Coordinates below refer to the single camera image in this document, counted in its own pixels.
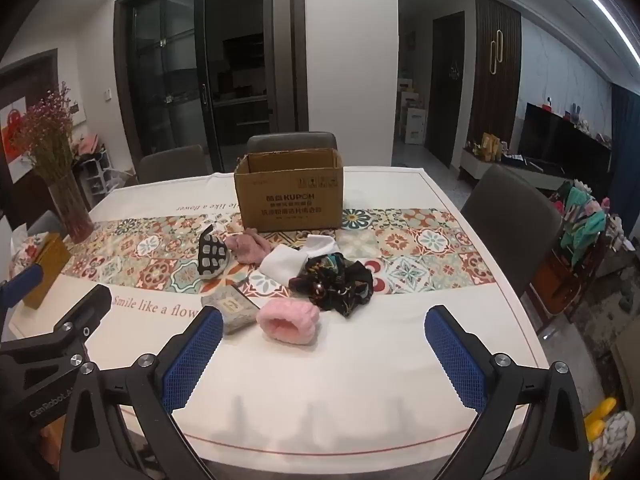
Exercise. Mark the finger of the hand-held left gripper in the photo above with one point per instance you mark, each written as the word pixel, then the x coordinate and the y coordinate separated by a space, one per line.
pixel 85 310
pixel 22 282

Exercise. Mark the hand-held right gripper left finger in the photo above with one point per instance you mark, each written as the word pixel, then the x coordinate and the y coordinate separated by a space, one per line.
pixel 192 355

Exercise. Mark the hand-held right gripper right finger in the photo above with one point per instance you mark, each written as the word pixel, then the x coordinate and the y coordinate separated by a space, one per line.
pixel 456 360

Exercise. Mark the grey fabric pouch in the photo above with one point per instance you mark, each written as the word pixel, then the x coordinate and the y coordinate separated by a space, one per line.
pixel 231 311

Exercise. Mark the pink fluffy wristband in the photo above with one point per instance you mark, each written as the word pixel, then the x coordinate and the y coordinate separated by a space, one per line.
pixel 287 324

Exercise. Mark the black white checkered cloth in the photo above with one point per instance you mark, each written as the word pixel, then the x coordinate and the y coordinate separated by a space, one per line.
pixel 212 256

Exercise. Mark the pink cloth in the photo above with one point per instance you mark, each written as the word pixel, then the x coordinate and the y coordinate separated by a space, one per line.
pixel 250 249

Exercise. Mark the black patterned scarf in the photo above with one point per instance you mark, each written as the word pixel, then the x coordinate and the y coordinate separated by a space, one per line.
pixel 335 280

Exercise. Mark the brown cardboard box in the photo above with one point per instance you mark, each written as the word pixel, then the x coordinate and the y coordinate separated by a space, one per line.
pixel 290 195

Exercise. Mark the yellow wooden tissue box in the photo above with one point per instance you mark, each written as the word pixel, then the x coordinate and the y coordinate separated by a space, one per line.
pixel 46 270

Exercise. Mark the floral patterned cloth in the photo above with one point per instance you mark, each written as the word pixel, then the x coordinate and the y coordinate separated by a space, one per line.
pixel 25 250

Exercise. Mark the glass vase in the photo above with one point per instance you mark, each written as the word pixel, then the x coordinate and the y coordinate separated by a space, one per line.
pixel 72 210

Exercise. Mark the shoe rack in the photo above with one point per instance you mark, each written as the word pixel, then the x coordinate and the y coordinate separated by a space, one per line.
pixel 97 165

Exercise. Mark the red framed picture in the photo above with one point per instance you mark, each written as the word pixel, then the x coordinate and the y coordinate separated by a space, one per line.
pixel 12 140

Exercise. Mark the grey dining chair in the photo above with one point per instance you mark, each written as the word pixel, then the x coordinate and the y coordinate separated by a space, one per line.
pixel 172 162
pixel 515 220
pixel 292 141

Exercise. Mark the dried pink flower bunch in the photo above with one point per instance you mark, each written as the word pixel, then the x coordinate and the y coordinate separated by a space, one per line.
pixel 45 130

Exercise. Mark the yellow toy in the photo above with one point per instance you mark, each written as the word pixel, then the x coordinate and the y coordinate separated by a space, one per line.
pixel 602 412

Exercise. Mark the clothes drying rack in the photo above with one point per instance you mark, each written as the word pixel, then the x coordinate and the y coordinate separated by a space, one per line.
pixel 585 230

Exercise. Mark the white television cabinet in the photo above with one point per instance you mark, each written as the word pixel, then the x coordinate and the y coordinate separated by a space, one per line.
pixel 495 167

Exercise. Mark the yellow boxes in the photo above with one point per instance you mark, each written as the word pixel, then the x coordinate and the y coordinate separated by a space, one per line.
pixel 490 146

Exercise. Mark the white carton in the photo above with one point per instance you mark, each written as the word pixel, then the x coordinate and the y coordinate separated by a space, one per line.
pixel 415 126

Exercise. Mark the black television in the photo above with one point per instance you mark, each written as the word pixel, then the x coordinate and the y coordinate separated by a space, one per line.
pixel 565 137

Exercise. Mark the dark wooden door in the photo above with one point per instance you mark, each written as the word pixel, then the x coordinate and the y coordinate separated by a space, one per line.
pixel 446 90

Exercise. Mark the dark glass sliding door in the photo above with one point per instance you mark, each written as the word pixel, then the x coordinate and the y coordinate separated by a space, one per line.
pixel 200 65

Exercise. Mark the gold wall ornament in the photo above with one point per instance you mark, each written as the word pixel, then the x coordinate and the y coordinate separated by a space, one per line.
pixel 496 52

